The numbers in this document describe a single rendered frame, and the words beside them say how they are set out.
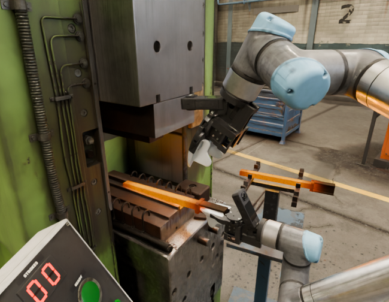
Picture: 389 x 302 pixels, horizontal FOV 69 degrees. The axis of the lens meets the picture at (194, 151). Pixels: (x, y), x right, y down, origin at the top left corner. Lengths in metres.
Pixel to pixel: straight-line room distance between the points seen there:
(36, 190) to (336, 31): 8.24
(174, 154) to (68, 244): 0.73
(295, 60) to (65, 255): 0.50
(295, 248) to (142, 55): 0.62
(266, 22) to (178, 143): 0.77
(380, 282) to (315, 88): 0.43
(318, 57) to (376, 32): 7.85
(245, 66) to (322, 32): 8.16
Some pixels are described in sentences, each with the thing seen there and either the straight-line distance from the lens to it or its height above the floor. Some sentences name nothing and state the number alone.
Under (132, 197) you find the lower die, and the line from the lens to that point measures 1.06.
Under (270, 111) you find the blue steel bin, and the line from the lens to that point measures 4.65.
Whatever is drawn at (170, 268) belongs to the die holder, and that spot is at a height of 0.87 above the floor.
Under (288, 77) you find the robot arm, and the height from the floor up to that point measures 1.47.
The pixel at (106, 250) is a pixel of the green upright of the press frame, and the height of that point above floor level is 0.90.
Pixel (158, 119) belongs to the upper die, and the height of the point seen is 1.32.
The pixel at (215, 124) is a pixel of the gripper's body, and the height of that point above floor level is 1.35.
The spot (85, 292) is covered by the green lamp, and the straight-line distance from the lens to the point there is 0.59.
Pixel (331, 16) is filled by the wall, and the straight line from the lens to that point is 8.65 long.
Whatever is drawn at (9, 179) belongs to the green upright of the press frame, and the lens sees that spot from 0.73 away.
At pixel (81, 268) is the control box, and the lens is 0.60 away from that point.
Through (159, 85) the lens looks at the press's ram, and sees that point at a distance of 0.76.
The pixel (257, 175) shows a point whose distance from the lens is 1.32.
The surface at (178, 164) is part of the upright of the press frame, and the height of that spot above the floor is 1.02.
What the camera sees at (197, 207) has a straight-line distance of 0.92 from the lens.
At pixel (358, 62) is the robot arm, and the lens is 0.54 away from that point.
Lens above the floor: 1.52
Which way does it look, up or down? 21 degrees down
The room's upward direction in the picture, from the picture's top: straight up
